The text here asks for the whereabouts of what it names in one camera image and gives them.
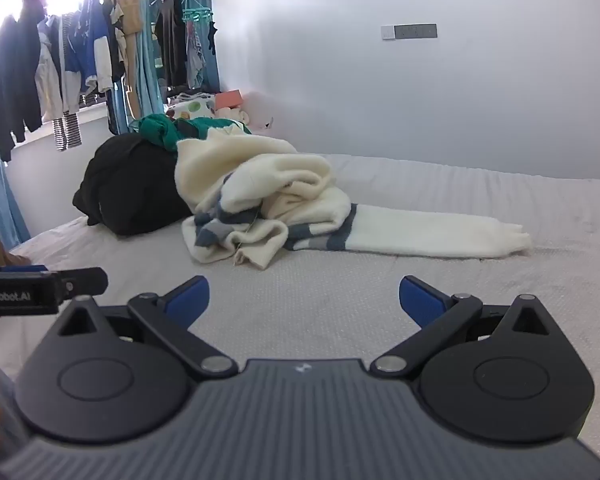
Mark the hanging striped garment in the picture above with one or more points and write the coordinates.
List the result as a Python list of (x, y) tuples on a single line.
[(67, 132)]

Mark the brown garment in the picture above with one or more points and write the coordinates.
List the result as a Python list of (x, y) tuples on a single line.
[(0, 252)]

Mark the hanging beige garment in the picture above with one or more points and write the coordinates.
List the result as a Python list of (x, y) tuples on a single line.
[(129, 15)]

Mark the hanging black dress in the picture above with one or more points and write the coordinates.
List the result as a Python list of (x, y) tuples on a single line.
[(170, 45)]

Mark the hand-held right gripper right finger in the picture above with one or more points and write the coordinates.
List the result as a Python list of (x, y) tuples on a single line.
[(420, 300)]

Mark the pink plush toy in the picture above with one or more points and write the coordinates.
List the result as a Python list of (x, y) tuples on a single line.
[(260, 112)]

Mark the wall switch panel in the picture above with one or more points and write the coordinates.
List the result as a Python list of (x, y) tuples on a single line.
[(415, 31)]

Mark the cream striped knit sweater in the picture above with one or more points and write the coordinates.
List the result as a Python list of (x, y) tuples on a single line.
[(260, 175)]

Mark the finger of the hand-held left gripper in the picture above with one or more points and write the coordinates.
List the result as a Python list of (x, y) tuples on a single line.
[(85, 281), (27, 269)]

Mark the white plush toy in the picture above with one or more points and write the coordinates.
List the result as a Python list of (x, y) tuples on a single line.
[(232, 119)]

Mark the hanging white shirt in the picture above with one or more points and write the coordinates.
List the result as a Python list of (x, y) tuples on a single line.
[(47, 80)]

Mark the green clip drying hanger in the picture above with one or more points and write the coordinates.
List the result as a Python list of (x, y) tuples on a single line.
[(197, 14)]

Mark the hanging grey printed shirt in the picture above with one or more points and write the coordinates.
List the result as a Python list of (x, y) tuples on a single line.
[(195, 60)]

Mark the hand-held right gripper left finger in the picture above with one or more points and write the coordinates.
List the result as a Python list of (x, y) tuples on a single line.
[(190, 300)]

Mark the green garment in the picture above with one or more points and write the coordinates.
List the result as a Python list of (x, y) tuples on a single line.
[(160, 130)]

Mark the black garment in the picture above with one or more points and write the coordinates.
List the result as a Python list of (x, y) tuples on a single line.
[(130, 185)]

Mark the pink box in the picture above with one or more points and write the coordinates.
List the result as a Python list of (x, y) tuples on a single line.
[(228, 99)]

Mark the hanging black jacket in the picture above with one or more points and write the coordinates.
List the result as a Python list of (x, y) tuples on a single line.
[(10, 70)]

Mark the hanging blue white jacket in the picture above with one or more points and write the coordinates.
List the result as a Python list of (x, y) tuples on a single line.
[(87, 50)]

